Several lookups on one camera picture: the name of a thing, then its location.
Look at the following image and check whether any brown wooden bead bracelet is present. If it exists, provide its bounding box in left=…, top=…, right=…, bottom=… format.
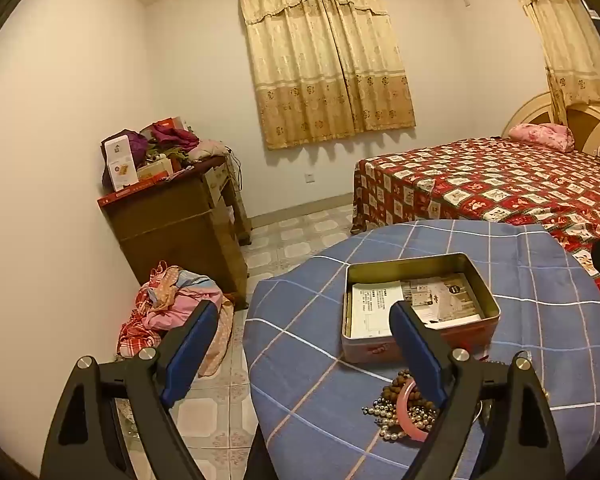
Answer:
left=380, top=369, right=437, bottom=412

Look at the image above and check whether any bed with red patterned bedspread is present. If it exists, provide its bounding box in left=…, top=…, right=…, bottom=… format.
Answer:
left=351, top=136, right=600, bottom=321

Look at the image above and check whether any pile of pink and red clothes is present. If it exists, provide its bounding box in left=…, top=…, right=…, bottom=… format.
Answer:
left=116, top=260, right=236, bottom=378

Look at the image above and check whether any pink floral pillow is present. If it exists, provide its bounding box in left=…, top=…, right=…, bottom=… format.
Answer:
left=508, top=122, right=576, bottom=154

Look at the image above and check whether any printed photo brochure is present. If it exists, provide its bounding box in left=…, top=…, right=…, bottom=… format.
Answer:
left=399, top=273, right=484, bottom=330

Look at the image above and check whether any white upright carton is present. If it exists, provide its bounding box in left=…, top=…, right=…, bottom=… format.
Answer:
left=102, top=130, right=142, bottom=192

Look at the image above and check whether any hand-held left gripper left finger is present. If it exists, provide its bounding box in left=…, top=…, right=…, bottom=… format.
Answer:
left=39, top=299, right=221, bottom=480

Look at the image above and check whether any rectangular metal tin box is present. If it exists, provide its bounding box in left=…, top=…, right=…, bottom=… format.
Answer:
left=341, top=252, right=502, bottom=365

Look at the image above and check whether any metallic pearl bead necklace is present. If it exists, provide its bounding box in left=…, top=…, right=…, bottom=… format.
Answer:
left=362, top=394, right=442, bottom=444

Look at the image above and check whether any cream small box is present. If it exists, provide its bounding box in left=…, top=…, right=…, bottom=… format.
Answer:
left=136, top=157, right=174, bottom=184

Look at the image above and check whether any dark cable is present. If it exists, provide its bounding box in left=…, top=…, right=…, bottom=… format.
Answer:
left=229, top=146, right=244, bottom=194

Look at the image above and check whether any narrow beige patterned curtain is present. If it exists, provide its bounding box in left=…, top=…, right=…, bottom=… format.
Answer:
left=497, top=0, right=600, bottom=126

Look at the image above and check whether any pile of clothes on cabinet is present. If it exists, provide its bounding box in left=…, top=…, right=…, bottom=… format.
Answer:
left=129, top=120, right=231, bottom=172

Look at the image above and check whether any pink bangle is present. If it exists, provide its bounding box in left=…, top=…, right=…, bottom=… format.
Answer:
left=397, top=379, right=432, bottom=444

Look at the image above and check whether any flat red box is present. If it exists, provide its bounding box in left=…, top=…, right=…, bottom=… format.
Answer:
left=97, top=170, right=188, bottom=209

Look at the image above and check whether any white instruction sheet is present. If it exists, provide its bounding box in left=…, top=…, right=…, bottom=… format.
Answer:
left=350, top=282, right=412, bottom=339

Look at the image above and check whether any round table with blue cloth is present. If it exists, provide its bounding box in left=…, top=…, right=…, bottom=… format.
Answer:
left=242, top=219, right=600, bottom=480

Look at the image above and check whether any wide beige patterned curtain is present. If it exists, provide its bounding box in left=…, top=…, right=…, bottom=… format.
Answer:
left=236, top=0, right=417, bottom=150

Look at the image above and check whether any brown wooden cabinet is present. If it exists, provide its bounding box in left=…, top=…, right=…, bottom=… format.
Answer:
left=100, top=155, right=253, bottom=311

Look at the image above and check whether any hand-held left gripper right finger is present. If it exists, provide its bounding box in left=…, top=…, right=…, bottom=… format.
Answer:
left=389, top=300, right=566, bottom=480

